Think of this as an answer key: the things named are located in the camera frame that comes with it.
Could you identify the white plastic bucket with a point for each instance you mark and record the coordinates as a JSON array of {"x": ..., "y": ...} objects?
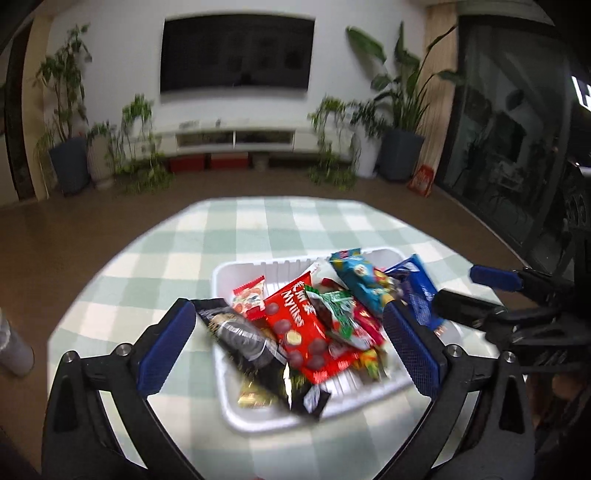
[{"x": 14, "y": 350}]

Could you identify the light blue panda snack bag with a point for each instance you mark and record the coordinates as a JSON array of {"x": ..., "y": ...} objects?
[{"x": 364, "y": 277}]

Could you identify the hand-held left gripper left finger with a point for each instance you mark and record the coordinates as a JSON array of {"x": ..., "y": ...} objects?
[{"x": 168, "y": 346}]

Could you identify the black snack packet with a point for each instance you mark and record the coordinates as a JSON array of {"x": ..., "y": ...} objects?
[{"x": 240, "y": 337}]

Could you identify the red storage box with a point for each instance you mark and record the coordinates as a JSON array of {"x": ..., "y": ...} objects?
[
  {"x": 228, "y": 161},
  {"x": 187, "y": 162}
]

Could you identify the person's right hand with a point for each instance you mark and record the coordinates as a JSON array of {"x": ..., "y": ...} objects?
[{"x": 561, "y": 392}]

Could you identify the wall television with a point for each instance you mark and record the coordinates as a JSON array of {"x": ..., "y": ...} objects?
[{"x": 235, "y": 55}]

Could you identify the plant in white pot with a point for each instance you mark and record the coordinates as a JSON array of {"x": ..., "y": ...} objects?
[{"x": 367, "y": 157}]

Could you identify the glass sliding door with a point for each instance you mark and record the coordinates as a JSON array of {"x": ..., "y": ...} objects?
[{"x": 498, "y": 138}]

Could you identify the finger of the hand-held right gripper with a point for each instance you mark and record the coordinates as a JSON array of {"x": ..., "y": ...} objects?
[
  {"x": 461, "y": 307},
  {"x": 494, "y": 277}
]

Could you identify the red chocolate ball bag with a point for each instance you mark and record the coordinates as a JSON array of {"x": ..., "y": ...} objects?
[{"x": 295, "y": 323}]

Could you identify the white plastic tray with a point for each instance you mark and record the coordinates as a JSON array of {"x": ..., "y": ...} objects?
[{"x": 231, "y": 277}]

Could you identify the yellow green snack packet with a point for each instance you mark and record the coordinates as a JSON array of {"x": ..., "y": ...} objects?
[{"x": 371, "y": 362}]

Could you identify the tall plant in dark pot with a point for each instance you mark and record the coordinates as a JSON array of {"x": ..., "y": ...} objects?
[{"x": 69, "y": 161}]

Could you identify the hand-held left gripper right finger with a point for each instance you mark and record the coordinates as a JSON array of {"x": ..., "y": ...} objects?
[{"x": 411, "y": 350}]

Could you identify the white television cabinet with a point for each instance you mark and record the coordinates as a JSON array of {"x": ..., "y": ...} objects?
[{"x": 207, "y": 127}]

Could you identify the large-leaf plant in dark pot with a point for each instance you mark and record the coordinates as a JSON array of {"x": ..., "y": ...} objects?
[{"x": 399, "y": 152}]

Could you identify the orange red snack packet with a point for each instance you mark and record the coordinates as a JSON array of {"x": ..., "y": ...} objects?
[{"x": 249, "y": 295}]

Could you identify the red box on floor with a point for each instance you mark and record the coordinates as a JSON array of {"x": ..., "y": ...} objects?
[{"x": 421, "y": 181}]

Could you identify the plant in ribbed pale pot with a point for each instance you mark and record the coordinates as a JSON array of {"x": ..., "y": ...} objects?
[{"x": 99, "y": 161}]

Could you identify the green white checked tablecloth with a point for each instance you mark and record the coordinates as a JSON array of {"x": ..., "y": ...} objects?
[{"x": 161, "y": 258}]

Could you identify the trailing green potted plant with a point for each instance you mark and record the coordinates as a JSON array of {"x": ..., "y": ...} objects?
[
  {"x": 138, "y": 115},
  {"x": 330, "y": 120}
]

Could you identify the beige curtain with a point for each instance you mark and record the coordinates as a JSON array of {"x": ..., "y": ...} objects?
[{"x": 438, "y": 46}]

